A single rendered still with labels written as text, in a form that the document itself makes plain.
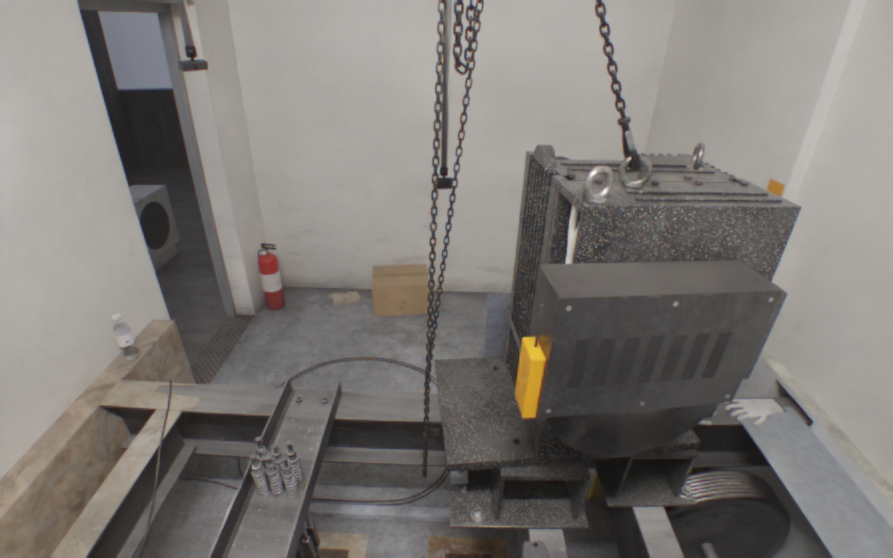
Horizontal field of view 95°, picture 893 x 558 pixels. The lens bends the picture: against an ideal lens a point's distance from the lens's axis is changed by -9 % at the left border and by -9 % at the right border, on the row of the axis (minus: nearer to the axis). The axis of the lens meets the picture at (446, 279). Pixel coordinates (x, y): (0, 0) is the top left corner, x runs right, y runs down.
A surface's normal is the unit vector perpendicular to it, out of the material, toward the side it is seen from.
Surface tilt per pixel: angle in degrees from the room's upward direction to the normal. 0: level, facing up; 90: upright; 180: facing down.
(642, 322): 90
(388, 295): 90
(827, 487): 0
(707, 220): 90
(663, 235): 90
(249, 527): 0
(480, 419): 0
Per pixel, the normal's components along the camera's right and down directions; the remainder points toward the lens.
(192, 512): 0.03, -0.87
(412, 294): 0.12, 0.49
